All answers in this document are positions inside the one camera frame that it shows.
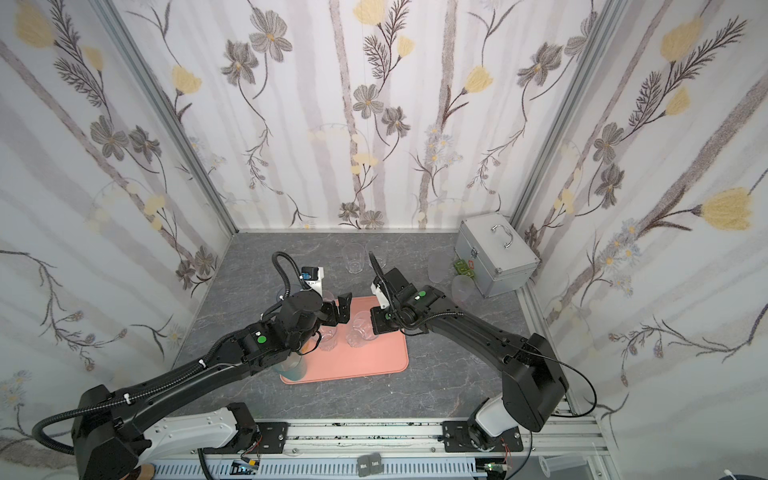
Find clear faceted glass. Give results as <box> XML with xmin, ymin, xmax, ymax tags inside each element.
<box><xmin>346</xmin><ymin>310</ymin><xmax>377</xmax><ymax>348</ymax></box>
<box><xmin>319</xmin><ymin>290</ymin><xmax>338</xmax><ymax>351</ymax></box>
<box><xmin>342</xmin><ymin>243</ymin><xmax>366</xmax><ymax>274</ymax></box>

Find pink rectangular tray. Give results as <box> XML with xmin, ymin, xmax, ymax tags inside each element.
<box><xmin>280</xmin><ymin>296</ymin><xmax>409</xmax><ymax>385</ymax></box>

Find teal textured cup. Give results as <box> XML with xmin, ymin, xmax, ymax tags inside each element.
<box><xmin>272</xmin><ymin>352</ymin><xmax>307</xmax><ymax>383</ymax></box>

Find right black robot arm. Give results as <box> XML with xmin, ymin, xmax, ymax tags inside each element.
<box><xmin>371</xmin><ymin>267</ymin><xmax>569</xmax><ymax>451</ymax></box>

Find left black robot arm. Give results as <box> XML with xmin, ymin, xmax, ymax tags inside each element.
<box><xmin>31</xmin><ymin>269</ymin><xmax>352</xmax><ymax>479</ymax></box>

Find green small box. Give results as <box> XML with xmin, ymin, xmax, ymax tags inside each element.
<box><xmin>453</xmin><ymin>259</ymin><xmax>475</xmax><ymax>278</ymax></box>

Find silver aluminium case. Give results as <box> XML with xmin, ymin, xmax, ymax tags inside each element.
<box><xmin>454</xmin><ymin>213</ymin><xmax>540</xmax><ymax>298</ymax></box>

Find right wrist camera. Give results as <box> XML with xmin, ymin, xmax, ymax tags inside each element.
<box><xmin>370</xmin><ymin>281</ymin><xmax>389</xmax><ymax>309</ymax></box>

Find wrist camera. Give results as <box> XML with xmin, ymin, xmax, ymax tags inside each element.
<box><xmin>370</xmin><ymin>281</ymin><xmax>389</xmax><ymax>309</ymax></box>
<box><xmin>300</xmin><ymin>266</ymin><xmax>324</xmax><ymax>295</ymax></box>

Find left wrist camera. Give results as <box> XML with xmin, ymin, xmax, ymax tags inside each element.
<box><xmin>300</xmin><ymin>266</ymin><xmax>324</xmax><ymax>295</ymax></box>

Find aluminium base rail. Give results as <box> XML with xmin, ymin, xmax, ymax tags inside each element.
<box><xmin>113</xmin><ymin>416</ymin><xmax>613</xmax><ymax>466</ymax></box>

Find white cable duct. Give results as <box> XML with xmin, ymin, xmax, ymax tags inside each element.
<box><xmin>154</xmin><ymin>458</ymin><xmax>487</xmax><ymax>479</ymax></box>

